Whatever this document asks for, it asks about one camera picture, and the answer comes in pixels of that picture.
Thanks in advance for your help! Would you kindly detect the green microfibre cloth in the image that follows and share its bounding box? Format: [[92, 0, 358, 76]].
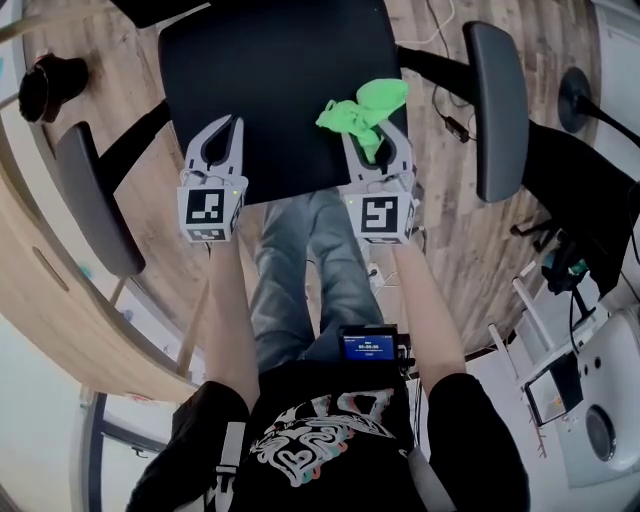
[[314, 77, 411, 164]]

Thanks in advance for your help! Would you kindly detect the black-framed tablet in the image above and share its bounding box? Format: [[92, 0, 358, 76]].
[[522, 351, 585, 427]]

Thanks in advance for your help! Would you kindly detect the white backpack strap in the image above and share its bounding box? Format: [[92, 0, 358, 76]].
[[407, 444, 457, 512], [212, 422, 249, 512]]

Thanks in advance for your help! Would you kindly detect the wooden table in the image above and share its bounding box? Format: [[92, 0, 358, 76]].
[[0, 114, 211, 401]]

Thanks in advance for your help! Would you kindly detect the person's left leg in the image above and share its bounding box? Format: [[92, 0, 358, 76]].
[[249, 192, 321, 372]]

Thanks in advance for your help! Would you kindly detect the white table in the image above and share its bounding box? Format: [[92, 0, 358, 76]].
[[487, 269, 640, 491]]

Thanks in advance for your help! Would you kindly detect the white power strip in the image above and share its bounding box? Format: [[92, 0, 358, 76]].
[[367, 262, 401, 290]]

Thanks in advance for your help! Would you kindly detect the white cable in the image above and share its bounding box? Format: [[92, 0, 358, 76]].
[[399, 0, 457, 49]]

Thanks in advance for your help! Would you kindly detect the black tripod stand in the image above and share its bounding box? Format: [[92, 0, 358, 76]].
[[542, 234, 609, 326]]

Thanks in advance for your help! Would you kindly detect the person's right forearm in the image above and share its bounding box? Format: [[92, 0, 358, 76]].
[[389, 243, 470, 396]]

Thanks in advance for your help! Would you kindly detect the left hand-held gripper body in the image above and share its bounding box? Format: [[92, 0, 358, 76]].
[[175, 168, 250, 245]]

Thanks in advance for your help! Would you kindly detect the black shoe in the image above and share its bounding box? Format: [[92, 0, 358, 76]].
[[17, 53, 90, 125]]

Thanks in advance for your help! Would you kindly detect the person's leg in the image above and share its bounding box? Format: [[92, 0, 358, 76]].
[[304, 188, 386, 351], [249, 192, 321, 372]]

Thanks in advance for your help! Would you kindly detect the black power adapter cable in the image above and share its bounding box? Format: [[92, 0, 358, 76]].
[[430, 82, 479, 146]]

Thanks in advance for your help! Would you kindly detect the person's right leg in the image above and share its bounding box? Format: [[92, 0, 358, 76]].
[[304, 188, 386, 351]]

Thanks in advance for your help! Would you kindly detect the black chair armrest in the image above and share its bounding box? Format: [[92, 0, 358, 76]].
[[55, 121, 147, 279], [462, 20, 530, 204]]

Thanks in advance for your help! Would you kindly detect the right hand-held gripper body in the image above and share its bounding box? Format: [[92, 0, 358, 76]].
[[342, 172, 420, 246]]

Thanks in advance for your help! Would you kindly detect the person's black printed t-shirt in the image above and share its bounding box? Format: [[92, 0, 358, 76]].
[[122, 359, 531, 512]]

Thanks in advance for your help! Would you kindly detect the black round-base stand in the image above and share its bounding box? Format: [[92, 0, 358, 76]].
[[558, 67, 640, 146]]

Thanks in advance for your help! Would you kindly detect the black chest-mounted screen device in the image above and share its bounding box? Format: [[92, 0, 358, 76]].
[[338, 323, 416, 374]]

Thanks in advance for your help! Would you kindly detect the black window frame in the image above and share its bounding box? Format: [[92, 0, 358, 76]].
[[69, 389, 166, 512]]

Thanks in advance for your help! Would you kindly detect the black chair seat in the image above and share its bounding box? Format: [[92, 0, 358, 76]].
[[158, 0, 409, 206]]

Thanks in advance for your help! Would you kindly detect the person's left forearm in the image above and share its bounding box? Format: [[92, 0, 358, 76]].
[[203, 239, 262, 401]]

